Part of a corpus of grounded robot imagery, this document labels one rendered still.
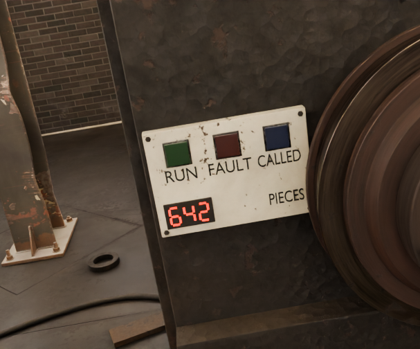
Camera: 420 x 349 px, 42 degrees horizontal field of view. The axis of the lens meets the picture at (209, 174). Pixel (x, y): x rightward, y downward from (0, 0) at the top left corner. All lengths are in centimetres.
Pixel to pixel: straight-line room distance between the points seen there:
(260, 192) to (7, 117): 267
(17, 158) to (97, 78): 356
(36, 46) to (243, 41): 621
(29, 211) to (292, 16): 291
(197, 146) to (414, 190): 33
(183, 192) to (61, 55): 612
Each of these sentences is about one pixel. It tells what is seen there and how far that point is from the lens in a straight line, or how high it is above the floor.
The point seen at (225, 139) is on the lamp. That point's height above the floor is 121.
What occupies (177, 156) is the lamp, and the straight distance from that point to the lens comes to 85.
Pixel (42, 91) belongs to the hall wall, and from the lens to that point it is 706.
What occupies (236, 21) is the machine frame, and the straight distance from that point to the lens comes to 85.
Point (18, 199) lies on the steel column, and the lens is 358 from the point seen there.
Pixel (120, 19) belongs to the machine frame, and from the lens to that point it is 85.
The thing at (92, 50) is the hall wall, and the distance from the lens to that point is 688.
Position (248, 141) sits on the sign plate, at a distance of 86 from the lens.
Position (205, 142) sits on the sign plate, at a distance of 85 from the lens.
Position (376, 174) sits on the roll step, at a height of 117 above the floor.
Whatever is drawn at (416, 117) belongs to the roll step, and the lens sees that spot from 74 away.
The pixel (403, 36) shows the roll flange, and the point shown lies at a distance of 83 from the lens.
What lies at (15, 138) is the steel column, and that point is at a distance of 346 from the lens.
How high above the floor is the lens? 144
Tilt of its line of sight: 19 degrees down
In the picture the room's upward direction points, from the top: 9 degrees counter-clockwise
